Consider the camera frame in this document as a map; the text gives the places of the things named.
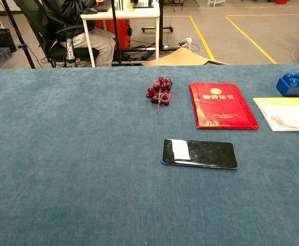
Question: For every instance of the black tripod stand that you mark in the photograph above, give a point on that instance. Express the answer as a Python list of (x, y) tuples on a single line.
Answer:
[(115, 28), (16, 30)]

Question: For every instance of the dark red grape bunch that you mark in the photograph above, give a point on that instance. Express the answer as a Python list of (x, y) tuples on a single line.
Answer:
[(162, 83)]

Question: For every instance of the seated person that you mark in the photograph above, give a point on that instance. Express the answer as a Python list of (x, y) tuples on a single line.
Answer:
[(101, 43)]

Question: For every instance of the blue toy building block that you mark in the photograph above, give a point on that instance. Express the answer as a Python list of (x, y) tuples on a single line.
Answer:
[(293, 87)]

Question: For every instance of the blue table mat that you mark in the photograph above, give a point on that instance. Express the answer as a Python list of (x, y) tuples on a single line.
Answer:
[(62, 153)]

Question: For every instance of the black wheeled stand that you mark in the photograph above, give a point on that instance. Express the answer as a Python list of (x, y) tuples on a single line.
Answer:
[(165, 27)]

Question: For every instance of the black computer mouse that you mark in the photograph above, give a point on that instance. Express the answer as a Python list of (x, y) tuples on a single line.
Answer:
[(90, 11)]

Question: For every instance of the black monitor base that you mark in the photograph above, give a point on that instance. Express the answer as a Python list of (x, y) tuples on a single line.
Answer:
[(141, 5)]

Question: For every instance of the white desk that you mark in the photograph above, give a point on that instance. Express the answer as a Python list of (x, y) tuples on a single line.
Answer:
[(129, 14)]

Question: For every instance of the white power strip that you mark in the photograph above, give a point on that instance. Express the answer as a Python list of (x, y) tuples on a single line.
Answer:
[(188, 40)]

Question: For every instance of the black office chair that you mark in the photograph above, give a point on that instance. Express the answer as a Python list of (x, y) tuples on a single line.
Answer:
[(83, 52)]

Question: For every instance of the black trash bin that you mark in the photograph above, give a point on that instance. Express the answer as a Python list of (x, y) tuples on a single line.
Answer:
[(3, 38)]

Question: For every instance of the black smartphone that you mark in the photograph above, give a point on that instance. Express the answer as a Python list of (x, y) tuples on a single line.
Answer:
[(203, 153)]

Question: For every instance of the blue plastic crate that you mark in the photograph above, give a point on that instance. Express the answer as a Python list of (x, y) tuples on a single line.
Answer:
[(2, 57)]

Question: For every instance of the brown cardboard sheet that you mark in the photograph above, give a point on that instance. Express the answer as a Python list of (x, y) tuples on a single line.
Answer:
[(180, 57)]

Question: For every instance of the red cabinet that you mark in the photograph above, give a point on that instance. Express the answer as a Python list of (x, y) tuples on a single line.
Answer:
[(104, 28)]

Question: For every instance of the red certificate folder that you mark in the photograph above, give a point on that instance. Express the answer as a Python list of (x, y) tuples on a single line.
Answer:
[(221, 107)]

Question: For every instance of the black keyboard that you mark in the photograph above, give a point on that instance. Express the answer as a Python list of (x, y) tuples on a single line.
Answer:
[(104, 6)]

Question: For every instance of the white and yellow booklet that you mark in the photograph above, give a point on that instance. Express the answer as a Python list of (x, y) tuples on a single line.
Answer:
[(287, 115)]

